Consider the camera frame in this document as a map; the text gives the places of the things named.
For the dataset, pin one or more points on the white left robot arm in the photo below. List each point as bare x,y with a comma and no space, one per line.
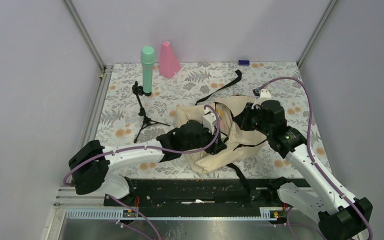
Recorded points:
91,167

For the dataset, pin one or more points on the pink plastic cone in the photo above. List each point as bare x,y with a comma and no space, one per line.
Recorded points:
169,64

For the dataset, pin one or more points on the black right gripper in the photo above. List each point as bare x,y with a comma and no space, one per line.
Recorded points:
244,116

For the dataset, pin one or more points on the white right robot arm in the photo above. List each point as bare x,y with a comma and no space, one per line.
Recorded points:
340,215

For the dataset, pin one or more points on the mint green microphone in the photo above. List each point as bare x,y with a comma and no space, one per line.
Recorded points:
147,58

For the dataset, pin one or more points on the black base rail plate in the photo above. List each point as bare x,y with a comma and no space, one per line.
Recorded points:
204,199

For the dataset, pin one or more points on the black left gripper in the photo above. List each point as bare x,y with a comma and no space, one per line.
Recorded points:
218,146

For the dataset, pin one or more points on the beige canvas backpack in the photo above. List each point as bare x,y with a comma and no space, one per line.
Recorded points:
240,144

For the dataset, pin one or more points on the small blue block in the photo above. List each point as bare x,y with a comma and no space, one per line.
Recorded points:
243,62

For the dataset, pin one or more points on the black mini tripod stand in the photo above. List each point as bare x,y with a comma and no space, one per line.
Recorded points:
137,90

